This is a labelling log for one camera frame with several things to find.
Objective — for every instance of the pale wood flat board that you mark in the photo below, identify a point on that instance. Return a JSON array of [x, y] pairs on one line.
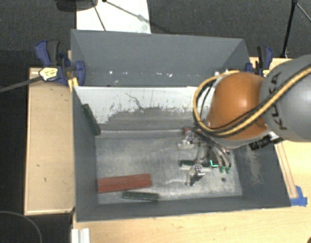
[[50, 140]]

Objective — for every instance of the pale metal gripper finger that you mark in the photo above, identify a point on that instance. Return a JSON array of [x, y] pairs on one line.
[[186, 144], [193, 177]]

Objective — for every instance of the red-brown flat block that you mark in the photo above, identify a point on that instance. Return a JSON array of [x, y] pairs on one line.
[[123, 183]]

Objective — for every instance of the grey metal bin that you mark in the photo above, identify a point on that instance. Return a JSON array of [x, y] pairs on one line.
[[150, 57]]

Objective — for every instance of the black cylinder on white bracket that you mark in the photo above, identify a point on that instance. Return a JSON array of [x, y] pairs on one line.
[[259, 145]]

